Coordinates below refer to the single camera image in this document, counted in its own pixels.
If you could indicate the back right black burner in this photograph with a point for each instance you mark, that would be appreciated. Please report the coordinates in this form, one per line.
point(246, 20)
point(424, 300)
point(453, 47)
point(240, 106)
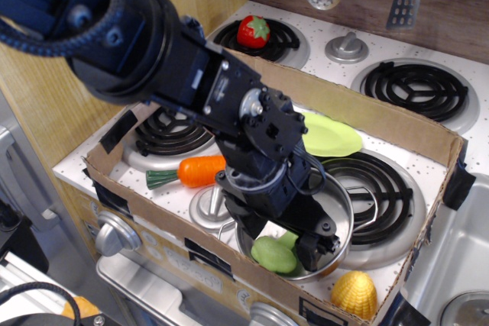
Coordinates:
point(421, 88)

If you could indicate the hanging metal grater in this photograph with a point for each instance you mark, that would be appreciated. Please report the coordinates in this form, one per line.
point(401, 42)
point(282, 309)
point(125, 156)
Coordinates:
point(402, 15)

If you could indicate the front right black burner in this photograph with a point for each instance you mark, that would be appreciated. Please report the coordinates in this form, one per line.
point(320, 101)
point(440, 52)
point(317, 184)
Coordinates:
point(382, 189)

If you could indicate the back left black burner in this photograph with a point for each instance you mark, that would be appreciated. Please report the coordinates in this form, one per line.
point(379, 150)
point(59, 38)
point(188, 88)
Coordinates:
point(282, 40)

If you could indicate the brown cardboard fence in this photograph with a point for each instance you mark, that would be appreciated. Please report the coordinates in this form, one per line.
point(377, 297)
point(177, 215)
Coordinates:
point(404, 133)

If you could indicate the yellow toy corn cob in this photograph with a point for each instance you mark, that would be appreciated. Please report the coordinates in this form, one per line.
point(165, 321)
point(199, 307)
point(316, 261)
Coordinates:
point(355, 293)

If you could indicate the silver stovetop knob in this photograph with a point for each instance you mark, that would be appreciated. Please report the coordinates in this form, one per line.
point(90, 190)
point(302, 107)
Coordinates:
point(207, 209)
point(347, 49)

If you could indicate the green toy broccoli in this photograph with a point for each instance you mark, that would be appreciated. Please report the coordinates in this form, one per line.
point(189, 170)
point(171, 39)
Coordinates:
point(276, 255)

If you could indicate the front left black burner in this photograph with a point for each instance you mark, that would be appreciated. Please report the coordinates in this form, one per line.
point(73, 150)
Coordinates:
point(166, 133)

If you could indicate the light green toy plate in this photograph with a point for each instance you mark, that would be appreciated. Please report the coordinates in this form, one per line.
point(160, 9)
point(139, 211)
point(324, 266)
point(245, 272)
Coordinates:
point(330, 138)

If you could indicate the orange object bottom left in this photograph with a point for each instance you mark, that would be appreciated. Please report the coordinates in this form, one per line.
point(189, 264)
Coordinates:
point(86, 308)

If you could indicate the stainless steel sink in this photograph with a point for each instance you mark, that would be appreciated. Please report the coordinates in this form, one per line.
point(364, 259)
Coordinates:
point(449, 281)

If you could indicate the silver oven door handle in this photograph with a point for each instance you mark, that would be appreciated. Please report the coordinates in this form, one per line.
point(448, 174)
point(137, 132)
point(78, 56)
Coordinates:
point(153, 295)

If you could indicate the silver stovetop knob front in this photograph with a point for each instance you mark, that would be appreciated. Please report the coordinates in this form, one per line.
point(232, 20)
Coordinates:
point(207, 209)

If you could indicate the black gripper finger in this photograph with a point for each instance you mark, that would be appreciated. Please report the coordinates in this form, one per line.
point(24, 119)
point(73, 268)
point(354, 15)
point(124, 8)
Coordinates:
point(310, 248)
point(249, 221)

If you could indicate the silver oven knob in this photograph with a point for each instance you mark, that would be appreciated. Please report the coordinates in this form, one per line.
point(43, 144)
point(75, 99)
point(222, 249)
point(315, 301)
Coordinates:
point(262, 314)
point(115, 235)

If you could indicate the stainless steel pan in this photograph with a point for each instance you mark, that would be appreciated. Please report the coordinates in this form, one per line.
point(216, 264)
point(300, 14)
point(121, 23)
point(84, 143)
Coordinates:
point(335, 201)

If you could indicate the silver stovetop knob back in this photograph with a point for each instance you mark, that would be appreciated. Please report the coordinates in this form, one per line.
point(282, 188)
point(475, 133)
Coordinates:
point(347, 49)

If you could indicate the silver oven front knob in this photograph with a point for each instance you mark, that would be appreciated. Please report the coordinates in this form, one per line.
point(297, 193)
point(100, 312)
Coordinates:
point(115, 235)

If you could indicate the orange toy carrot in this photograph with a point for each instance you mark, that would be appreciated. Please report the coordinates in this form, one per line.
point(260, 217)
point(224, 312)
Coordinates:
point(193, 172)

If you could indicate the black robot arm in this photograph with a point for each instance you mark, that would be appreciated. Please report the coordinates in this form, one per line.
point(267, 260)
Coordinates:
point(128, 51)

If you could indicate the black burner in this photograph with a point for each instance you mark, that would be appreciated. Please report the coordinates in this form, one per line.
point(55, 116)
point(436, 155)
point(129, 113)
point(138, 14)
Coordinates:
point(166, 133)
point(282, 40)
point(382, 189)
point(421, 88)

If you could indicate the red toy strawberry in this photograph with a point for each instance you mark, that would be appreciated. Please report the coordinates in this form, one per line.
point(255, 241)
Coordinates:
point(253, 32)

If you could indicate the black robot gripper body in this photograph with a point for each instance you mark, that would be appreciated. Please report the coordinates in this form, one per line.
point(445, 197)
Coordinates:
point(279, 184)

